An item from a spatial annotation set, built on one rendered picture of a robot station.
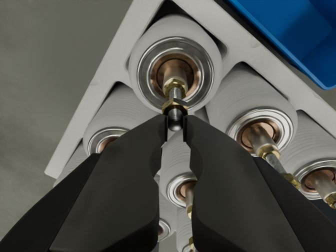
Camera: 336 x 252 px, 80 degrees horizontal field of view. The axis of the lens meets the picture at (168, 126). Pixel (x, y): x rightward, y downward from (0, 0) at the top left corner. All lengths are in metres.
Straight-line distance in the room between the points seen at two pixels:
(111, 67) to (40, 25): 0.26
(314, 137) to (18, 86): 0.60
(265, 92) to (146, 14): 0.16
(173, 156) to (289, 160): 0.15
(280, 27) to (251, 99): 0.28
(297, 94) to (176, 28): 0.20
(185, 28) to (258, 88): 0.11
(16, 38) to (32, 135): 0.25
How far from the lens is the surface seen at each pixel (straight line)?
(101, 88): 0.30
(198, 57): 0.20
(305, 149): 0.31
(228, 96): 0.25
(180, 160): 0.28
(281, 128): 0.26
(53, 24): 0.51
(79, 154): 0.36
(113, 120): 0.24
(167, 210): 0.36
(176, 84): 0.17
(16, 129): 0.68
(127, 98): 0.28
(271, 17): 0.48
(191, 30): 0.20
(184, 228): 0.42
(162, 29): 0.20
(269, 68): 0.30
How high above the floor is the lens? 0.45
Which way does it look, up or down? 58 degrees down
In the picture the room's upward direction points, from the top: 177 degrees counter-clockwise
